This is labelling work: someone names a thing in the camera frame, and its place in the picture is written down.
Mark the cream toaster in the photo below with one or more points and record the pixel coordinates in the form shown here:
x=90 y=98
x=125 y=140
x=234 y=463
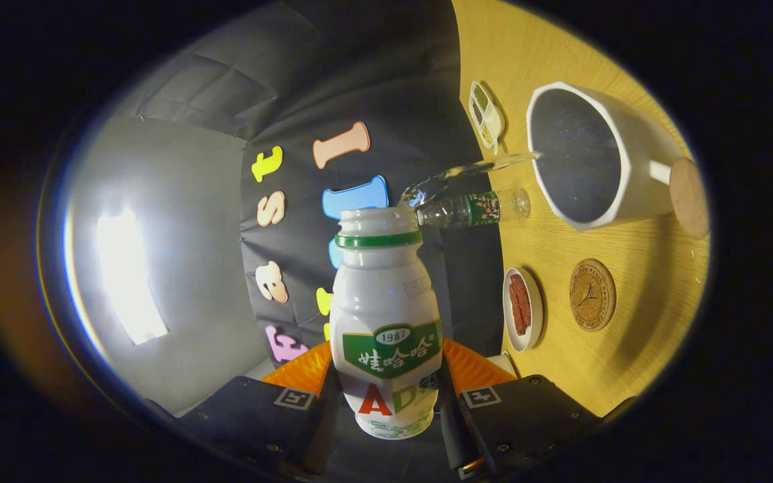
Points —
x=506 y=362

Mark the dark beans pile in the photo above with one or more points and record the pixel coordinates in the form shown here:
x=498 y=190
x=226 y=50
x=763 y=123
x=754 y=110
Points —
x=476 y=114

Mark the clear plastic water bottle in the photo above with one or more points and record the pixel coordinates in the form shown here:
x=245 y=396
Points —
x=474 y=208

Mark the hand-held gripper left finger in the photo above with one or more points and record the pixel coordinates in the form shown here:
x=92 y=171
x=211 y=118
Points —
x=252 y=422

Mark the yellow beans pile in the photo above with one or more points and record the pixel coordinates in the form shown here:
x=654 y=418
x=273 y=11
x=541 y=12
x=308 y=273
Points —
x=487 y=134

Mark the round beige plate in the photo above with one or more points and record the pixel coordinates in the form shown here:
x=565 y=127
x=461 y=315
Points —
x=536 y=308

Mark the white juice bottle green label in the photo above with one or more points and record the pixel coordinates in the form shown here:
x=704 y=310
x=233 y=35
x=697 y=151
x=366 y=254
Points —
x=383 y=295

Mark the wooden table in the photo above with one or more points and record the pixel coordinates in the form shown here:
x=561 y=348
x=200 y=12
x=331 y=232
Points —
x=494 y=47

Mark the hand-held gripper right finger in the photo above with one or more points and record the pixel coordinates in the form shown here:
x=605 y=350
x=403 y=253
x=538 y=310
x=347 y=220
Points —
x=527 y=416

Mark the green beans pile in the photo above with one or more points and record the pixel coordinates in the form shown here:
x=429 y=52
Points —
x=480 y=97

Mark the round cork coaster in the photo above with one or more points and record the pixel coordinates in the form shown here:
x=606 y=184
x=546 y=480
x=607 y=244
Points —
x=591 y=295

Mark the red meat slice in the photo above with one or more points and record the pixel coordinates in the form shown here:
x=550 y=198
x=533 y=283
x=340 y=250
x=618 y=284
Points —
x=527 y=302
x=514 y=305

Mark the ceiling light panel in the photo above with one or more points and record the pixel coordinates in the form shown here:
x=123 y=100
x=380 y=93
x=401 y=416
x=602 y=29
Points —
x=128 y=275

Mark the white divided snack tray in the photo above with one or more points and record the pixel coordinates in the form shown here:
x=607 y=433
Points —
x=496 y=124

